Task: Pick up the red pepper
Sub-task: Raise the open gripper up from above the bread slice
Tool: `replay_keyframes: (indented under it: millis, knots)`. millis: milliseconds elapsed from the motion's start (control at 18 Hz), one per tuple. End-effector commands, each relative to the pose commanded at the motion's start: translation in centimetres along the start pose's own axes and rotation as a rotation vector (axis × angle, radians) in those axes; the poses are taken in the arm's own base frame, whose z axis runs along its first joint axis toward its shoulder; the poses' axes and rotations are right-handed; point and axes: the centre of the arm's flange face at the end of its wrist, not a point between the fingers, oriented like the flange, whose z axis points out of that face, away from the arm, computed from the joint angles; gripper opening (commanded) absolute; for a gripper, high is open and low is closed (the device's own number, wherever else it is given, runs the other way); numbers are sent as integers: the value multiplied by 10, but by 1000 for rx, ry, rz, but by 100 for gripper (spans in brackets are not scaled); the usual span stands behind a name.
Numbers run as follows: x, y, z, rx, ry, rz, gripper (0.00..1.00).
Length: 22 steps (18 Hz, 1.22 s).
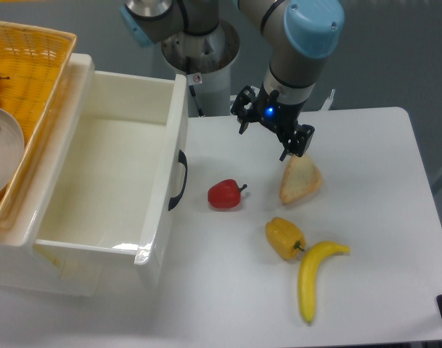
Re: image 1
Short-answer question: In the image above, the triangular toast slice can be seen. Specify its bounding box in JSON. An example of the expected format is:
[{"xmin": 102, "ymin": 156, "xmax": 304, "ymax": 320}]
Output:
[{"xmin": 279, "ymin": 154, "xmax": 323, "ymax": 204}]

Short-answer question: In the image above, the red bell pepper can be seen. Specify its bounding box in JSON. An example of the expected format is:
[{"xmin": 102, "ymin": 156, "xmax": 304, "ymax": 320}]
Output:
[{"xmin": 207, "ymin": 179, "xmax": 247, "ymax": 209}]

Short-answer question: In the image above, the black cable on pedestal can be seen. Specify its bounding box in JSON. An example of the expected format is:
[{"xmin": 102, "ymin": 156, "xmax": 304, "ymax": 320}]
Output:
[{"xmin": 186, "ymin": 56, "xmax": 206, "ymax": 117}]

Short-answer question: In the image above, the grey plate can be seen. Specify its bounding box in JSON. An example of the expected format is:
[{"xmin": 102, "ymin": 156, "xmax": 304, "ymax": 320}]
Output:
[{"xmin": 0, "ymin": 108, "xmax": 25, "ymax": 192}]

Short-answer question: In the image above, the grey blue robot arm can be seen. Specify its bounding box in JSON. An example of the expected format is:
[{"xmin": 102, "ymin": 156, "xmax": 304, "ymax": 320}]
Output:
[{"xmin": 120, "ymin": 1, "xmax": 345, "ymax": 157}]

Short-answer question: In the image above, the black drawer handle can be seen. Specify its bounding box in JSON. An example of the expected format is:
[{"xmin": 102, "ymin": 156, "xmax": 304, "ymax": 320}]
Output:
[{"xmin": 168, "ymin": 149, "xmax": 188, "ymax": 211}]

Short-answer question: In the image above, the yellow bell pepper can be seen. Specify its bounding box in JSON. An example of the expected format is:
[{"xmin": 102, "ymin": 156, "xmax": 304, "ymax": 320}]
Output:
[{"xmin": 265, "ymin": 217, "xmax": 306, "ymax": 260}]

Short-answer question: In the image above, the yellow banana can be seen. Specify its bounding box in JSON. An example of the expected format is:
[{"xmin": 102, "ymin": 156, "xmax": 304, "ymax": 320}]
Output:
[{"xmin": 297, "ymin": 241, "xmax": 351, "ymax": 323}]

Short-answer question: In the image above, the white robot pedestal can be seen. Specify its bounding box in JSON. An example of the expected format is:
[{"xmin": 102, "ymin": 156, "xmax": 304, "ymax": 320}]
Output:
[{"xmin": 161, "ymin": 19, "xmax": 240, "ymax": 117}]

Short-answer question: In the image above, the white open drawer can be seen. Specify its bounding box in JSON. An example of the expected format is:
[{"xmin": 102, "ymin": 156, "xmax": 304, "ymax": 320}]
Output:
[{"xmin": 37, "ymin": 72, "xmax": 188, "ymax": 288}]

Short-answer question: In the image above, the white mounting bracket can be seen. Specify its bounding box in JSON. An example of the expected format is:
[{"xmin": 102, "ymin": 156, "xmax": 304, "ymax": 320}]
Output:
[{"xmin": 320, "ymin": 88, "xmax": 335, "ymax": 112}]

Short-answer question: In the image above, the yellow woven basket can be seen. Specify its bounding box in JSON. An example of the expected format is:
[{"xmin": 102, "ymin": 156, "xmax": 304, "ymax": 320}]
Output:
[{"xmin": 0, "ymin": 21, "xmax": 77, "ymax": 222}]

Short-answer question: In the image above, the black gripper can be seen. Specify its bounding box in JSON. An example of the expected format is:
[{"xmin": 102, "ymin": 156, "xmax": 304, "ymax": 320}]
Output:
[{"xmin": 231, "ymin": 86, "xmax": 315, "ymax": 162}]

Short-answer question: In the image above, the white drawer cabinet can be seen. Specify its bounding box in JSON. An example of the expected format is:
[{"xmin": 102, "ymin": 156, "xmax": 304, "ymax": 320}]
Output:
[{"xmin": 0, "ymin": 54, "xmax": 102, "ymax": 296}]

